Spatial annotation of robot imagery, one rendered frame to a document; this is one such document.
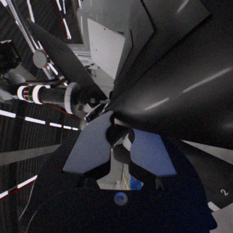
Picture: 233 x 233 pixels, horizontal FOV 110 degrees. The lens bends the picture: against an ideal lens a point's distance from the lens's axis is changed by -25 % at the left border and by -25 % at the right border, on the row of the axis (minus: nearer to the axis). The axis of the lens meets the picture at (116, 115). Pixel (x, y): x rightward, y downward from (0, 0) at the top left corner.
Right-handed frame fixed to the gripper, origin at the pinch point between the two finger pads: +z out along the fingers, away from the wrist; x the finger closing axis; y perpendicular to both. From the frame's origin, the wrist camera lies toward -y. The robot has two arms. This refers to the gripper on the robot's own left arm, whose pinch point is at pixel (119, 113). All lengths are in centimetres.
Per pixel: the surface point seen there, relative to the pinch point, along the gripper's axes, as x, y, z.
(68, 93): -9.9, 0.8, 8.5
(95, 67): -17, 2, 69
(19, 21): -80, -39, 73
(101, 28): -8.8, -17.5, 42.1
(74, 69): -13.9, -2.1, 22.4
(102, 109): -4.1, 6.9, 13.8
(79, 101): -8.6, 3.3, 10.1
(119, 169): 24, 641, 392
